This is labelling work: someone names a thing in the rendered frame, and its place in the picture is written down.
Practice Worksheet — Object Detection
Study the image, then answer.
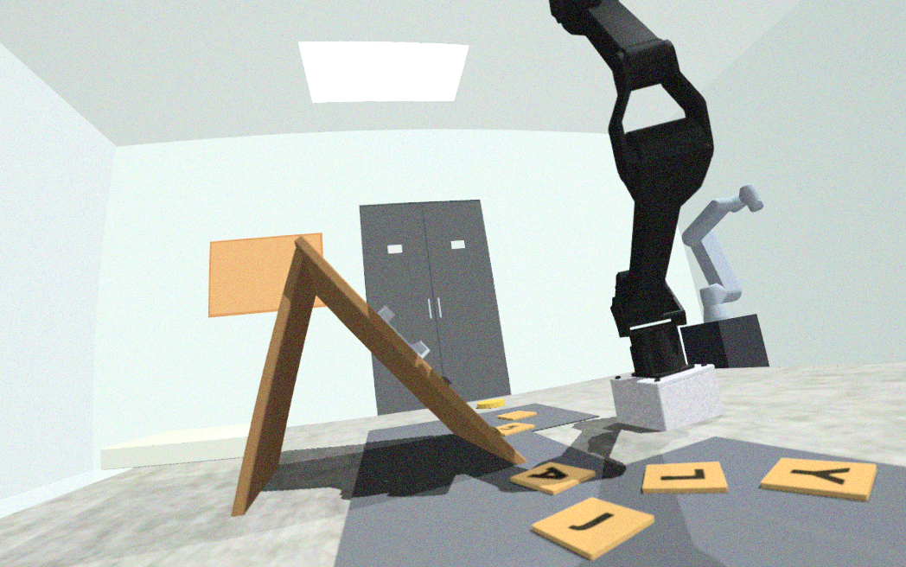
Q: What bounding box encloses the yellow flat disc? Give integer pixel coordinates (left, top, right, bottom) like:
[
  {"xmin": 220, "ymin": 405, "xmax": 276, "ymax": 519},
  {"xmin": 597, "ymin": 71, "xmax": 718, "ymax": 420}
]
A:
[{"xmin": 476, "ymin": 398, "xmax": 505, "ymax": 409}]

